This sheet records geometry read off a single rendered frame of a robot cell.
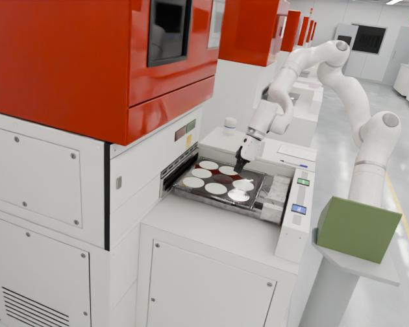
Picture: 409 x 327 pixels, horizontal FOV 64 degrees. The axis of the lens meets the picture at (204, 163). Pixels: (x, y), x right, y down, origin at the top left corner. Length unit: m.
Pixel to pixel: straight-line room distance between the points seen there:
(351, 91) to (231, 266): 0.91
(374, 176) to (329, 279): 0.47
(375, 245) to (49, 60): 1.28
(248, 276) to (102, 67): 0.88
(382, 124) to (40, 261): 1.45
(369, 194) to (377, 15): 13.33
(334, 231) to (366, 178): 0.24
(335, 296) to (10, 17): 1.53
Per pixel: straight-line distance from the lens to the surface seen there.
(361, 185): 1.41
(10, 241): 1.54
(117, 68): 0.93
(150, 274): 1.49
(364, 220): 1.36
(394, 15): 14.63
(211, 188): 1.46
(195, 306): 1.49
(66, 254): 1.35
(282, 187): 1.65
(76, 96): 1.03
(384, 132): 1.47
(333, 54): 1.60
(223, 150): 1.74
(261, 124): 1.41
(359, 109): 1.59
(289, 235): 1.22
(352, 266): 1.39
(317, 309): 1.64
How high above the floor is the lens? 1.60
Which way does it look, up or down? 25 degrees down
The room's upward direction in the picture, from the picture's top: 8 degrees clockwise
